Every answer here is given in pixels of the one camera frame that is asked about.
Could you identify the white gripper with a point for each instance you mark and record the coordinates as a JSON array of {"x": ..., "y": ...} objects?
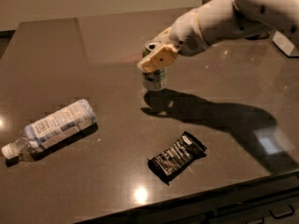
[{"x": 186, "y": 32}]

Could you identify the green 7up soda can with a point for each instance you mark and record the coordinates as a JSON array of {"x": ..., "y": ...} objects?
[{"x": 156, "y": 80}]

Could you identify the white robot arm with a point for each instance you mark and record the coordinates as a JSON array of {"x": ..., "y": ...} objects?
[{"x": 217, "y": 20}]

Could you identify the black rxbar chocolate wrapper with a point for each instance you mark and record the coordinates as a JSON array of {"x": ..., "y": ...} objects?
[{"x": 173, "y": 161}]

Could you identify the white paper packet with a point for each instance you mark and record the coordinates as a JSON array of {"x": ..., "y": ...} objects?
[{"x": 285, "y": 45}]

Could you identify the clear plastic water bottle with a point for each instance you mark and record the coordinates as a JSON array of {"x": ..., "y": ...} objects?
[{"x": 51, "y": 130}]

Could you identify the cabinet drawer with handle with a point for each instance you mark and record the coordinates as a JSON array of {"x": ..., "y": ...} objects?
[{"x": 273, "y": 201}]

